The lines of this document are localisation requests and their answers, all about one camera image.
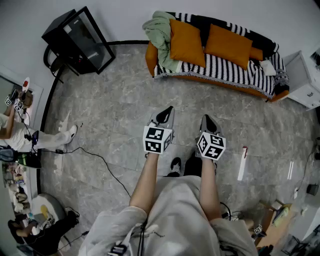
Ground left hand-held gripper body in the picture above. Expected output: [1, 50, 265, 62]
[142, 121, 176, 159]

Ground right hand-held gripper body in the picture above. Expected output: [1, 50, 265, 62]
[194, 130, 227, 168]

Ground person's right forearm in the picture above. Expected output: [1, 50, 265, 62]
[198, 157, 223, 222]

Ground person's left forearm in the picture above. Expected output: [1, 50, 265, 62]
[129, 152, 161, 215]

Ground orange sofa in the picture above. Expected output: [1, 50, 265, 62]
[144, 11, 291, 103]

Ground person's black trousers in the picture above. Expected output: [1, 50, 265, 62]
[183, 152, 203, 177]

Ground person's left shoe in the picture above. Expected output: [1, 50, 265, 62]
[163, 156, 182, 178]

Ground white strip with red end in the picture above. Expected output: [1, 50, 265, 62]
[237, 146, 248, 181]

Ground small white pillow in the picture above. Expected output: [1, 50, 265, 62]
[258, 59, 277, 77]

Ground green knit blanket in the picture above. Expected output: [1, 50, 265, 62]
[142, 10, 185, 74]

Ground wooden stool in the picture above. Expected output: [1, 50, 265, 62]
[252, 199, 293, 248]

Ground white cabinet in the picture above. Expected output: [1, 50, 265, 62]
[282, 49, 320, 111]

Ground black glass-door cabinet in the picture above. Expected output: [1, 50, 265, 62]
[41, 6, 117, 76]

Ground black curved floor strip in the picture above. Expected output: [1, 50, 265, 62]
[36, 39, 151, 196]

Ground black power adapter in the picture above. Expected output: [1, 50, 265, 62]
[306, 183, 320, 197]

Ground white round stool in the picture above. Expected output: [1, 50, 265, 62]
[31, 193, 67, 226]

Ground black and green bag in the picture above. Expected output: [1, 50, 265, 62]
[0, 146, 42, 169]

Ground cluttered shelf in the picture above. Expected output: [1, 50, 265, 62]
[2, 162, 33, 216]

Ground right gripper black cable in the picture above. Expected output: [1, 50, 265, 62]
[219, 201, 242, 222]

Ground black floor cable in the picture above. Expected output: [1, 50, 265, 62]
[37, 146, 132, 198]

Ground black harness strap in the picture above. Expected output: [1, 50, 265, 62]
[108, 243, 130, 256]

